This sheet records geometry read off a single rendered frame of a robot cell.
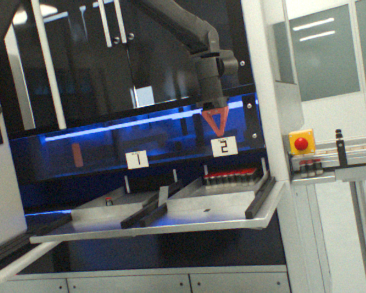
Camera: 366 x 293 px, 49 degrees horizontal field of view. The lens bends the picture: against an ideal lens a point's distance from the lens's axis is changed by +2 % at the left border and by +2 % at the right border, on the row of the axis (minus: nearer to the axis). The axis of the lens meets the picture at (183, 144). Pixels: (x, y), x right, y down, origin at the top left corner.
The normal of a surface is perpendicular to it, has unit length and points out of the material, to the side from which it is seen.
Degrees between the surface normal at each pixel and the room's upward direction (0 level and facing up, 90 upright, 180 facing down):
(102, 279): 90
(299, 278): 90
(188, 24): 91
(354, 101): 90
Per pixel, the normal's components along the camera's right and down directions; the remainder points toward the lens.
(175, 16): 0.66, 0.04
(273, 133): -0.35, 0.13
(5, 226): 0.97, -0.17
